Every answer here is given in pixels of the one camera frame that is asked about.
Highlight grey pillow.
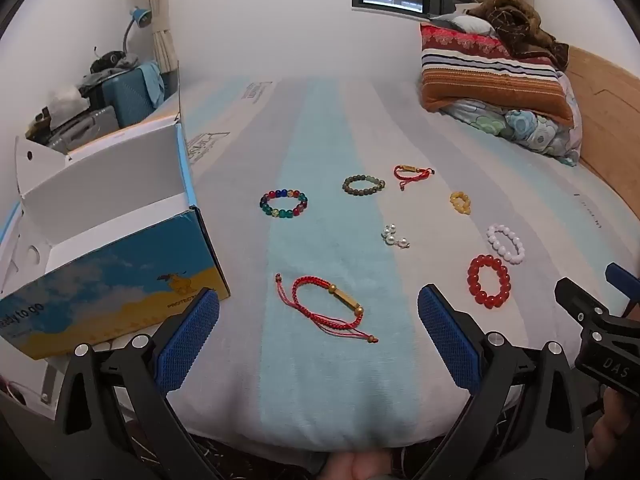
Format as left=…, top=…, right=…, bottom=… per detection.
left=430, top=12, right=498, bottom=37

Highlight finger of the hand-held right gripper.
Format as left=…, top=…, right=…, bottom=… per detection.
left=605, top=262, right=640, bottom=307
left=554, top=276, right=610, bottom=322

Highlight person's knee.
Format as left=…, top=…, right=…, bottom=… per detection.
left=320, top=452, right=396, bottom=480

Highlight white plastic bag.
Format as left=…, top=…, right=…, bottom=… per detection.
left=47, top=85, right=91, bottom=121

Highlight teal suitcase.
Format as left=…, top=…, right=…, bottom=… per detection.
left=102, top=67, right=158, bottom=128

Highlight pearl bead jewelry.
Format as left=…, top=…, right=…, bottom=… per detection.
left=381, top=225, right=412, bottom=250

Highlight wooden headboard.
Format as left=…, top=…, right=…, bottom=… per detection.
left=567, top=45, right=640, bottom=241

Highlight floral quilt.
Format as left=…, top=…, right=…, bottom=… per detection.
left=440, top=72, right=583, bottom=167

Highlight multicolour glass bead bracelet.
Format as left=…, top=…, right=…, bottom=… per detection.
left=259, top=188, right=308, bottom=221

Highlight dark green bead bracelet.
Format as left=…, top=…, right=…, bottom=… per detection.
left=342, top=174, right=386, bottom=197

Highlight white cardboard box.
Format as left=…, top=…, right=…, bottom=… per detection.
left=0, top=62, right=232, bottom=418

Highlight light blue towel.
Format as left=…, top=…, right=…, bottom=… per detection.
left=136, top=61, right=166, bottom=108

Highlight brown blanket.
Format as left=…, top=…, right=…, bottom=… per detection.
left=465, top=0, right=571, bottom=72

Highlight black bag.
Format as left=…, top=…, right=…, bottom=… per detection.
left=90, top=50, right=128, bottom=75

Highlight small red cord bracelet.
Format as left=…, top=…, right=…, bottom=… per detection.
left=393, top=164, right=436, bottom=192

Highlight grey suitcase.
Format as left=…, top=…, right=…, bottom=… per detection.
left=47, top=106, right=118, bottom=156

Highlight grey clothes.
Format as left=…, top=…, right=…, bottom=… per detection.
left=80, top=55, right=143, bottom=97

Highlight blue desk lamp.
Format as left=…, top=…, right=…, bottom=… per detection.
left=121, top=6, right=152, bottom=56

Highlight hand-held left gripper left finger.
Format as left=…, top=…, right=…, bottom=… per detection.
left=55, top=287, right=221, bottom=480

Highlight striped folded blanket pile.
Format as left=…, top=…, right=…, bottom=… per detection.
left=419, top=22, right=575, bottom=126

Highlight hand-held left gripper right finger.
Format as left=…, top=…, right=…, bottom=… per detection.
left=417, top=284, right=588, bottom=480

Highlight red bead bracelet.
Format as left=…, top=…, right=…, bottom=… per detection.
left=467, top=254, right=512, bottom=309

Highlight person's right hand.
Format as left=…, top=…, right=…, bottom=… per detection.
left=591, top=389, right=640, bottom=472

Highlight white bead bracelet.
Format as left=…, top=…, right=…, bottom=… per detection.
left=486, top=223, right=527, bottom=265

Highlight large red cord bracelet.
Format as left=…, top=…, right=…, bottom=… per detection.
left=274, top=272, right=379, bottom=346

